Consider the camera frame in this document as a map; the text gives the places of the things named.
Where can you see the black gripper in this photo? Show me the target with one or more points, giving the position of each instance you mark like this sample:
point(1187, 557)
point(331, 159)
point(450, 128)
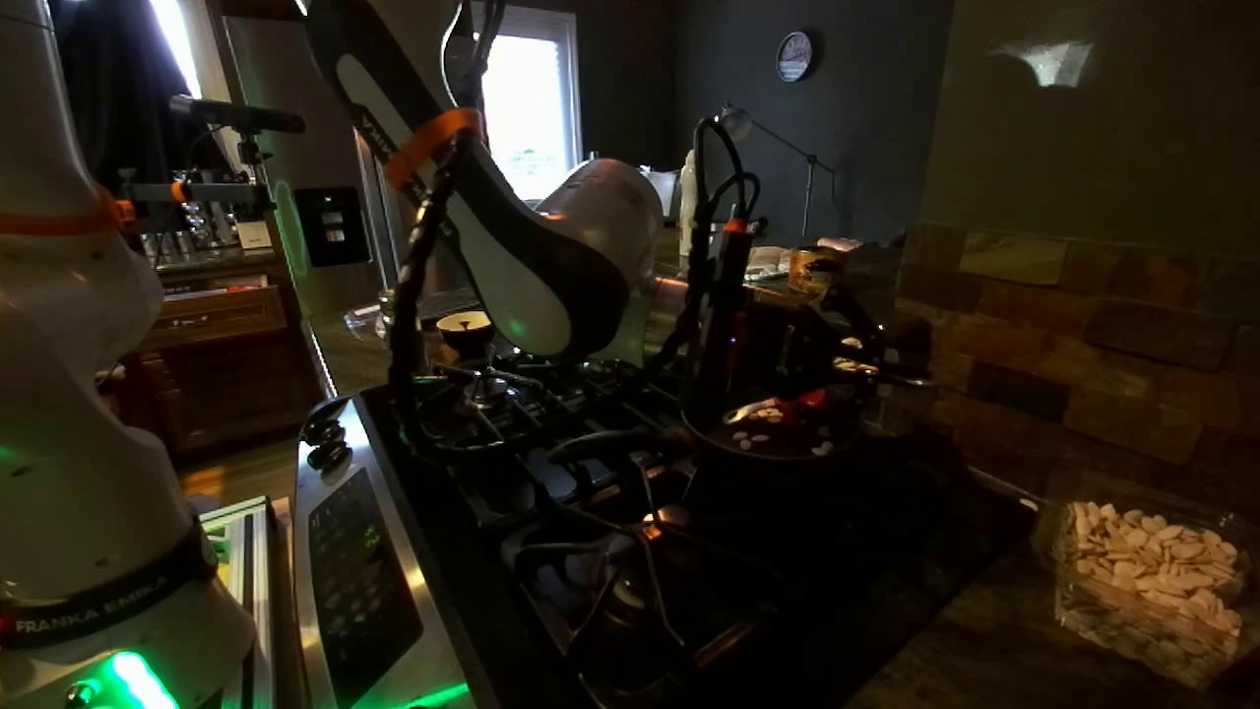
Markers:
point(781, 342)

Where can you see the heap of white pieces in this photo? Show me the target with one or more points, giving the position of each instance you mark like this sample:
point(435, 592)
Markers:
point(1147, 585)
point(820, 445)

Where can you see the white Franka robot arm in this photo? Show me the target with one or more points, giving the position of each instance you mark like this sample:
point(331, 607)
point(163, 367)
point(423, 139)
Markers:
point(82, 458)

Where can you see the black frying pan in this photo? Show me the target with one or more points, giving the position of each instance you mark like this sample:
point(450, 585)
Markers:
point(709, 440)

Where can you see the small red cup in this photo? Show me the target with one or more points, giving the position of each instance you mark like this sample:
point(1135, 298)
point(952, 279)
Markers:
point(818, 401)

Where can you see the small pink flat object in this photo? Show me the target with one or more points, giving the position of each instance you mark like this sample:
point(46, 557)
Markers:
point(836, 244)

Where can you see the thin black desk lamp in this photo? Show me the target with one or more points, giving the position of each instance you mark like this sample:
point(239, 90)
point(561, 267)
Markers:
point(799, 143)

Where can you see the white spray bottle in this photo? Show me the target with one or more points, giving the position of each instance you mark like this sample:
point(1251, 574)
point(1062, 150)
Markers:
point(684, 189)

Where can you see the clear plastic container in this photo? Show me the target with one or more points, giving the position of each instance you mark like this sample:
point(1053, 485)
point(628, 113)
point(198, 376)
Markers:
point(1142, 592)

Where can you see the black gas stove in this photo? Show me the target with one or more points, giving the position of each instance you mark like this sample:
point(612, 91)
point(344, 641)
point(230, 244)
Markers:
point(526, 498)

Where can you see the bright window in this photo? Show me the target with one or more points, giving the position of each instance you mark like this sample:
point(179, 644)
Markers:
point(179, 51)
point(533, 105)

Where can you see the small white box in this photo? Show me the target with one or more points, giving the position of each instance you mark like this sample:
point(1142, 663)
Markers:
point(252, 235)

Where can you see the wooden cabinet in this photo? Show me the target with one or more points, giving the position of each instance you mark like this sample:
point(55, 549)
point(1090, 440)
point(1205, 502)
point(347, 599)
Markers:
point(217, 356)

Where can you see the round wall clock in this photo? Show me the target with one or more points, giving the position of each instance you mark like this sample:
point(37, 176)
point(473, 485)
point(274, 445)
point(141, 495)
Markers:
point(792, 55)

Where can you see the black wall panel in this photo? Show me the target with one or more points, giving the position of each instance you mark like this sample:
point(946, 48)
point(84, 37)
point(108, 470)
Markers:
point(328, 225)

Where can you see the black camera on tripod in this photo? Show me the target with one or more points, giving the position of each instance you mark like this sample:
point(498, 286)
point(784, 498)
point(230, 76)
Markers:
point(239, 114)

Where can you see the metal stand frame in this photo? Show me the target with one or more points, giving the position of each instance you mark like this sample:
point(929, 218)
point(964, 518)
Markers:
point(242, 592)

